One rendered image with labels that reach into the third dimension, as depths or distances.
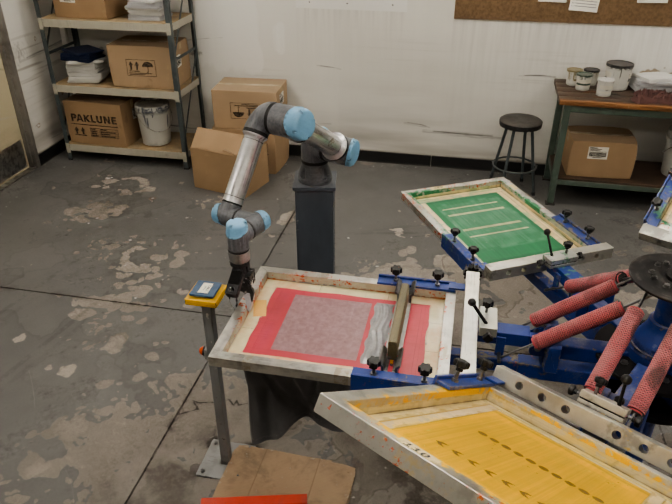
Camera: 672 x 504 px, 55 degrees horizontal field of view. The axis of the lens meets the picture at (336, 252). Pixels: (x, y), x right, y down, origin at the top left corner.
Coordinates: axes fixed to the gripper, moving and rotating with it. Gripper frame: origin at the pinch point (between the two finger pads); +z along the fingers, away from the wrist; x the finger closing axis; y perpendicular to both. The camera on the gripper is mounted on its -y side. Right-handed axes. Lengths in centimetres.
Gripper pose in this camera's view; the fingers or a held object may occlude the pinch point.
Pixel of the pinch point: (242, 309)
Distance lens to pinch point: 243.5
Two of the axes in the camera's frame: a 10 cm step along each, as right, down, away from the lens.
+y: 2.1, -5.0, 8.4
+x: -9.8, -1.0, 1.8
